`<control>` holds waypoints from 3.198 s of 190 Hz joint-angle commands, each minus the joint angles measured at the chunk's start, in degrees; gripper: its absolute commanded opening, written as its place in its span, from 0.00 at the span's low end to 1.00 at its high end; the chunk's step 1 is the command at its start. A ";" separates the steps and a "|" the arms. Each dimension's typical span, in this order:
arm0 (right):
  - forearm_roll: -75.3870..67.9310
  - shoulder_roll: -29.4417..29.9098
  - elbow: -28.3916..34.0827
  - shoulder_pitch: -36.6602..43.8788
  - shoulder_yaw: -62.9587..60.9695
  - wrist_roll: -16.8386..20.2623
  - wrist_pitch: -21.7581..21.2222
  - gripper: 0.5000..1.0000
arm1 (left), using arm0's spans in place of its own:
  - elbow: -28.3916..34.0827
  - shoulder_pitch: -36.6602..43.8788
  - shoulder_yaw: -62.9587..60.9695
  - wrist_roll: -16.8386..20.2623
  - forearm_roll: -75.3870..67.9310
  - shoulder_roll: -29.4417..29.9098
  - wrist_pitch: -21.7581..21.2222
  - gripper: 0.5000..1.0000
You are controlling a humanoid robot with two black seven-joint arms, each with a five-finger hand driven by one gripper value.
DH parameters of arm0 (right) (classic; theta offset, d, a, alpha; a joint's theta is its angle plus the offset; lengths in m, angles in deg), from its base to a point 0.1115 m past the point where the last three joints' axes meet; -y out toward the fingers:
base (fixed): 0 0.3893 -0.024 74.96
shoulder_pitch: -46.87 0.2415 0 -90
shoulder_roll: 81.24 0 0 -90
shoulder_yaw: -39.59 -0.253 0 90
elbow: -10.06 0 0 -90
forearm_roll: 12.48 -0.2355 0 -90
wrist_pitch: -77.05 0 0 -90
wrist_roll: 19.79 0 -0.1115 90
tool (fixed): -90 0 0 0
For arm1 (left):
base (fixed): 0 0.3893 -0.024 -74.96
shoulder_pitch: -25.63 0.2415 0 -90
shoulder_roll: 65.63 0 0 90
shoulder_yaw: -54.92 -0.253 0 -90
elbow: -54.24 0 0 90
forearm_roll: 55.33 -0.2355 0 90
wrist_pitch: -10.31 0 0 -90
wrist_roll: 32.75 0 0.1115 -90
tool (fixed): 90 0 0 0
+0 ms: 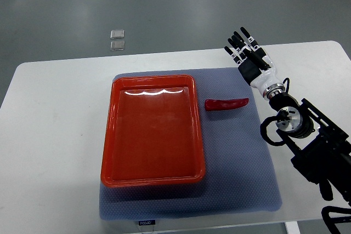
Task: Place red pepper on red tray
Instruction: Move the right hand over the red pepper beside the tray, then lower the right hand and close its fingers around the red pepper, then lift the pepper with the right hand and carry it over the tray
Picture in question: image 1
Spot white table leg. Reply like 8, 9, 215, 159
285, 221, 301, 234

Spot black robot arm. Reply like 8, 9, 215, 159
260, 78, 350, 203

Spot upper metal floor plate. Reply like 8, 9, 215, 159
110, 29, 124, 39

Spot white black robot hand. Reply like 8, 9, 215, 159
224, 27, 288, 100

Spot black mat label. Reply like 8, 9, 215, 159
138, 219, 156, 226

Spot red pepper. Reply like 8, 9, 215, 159
205, 98, 250, 111

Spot red plastic tray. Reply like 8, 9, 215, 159
100, 75, 206, 188

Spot blue-grey textured mat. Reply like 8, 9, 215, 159
99, 67, 282, 221

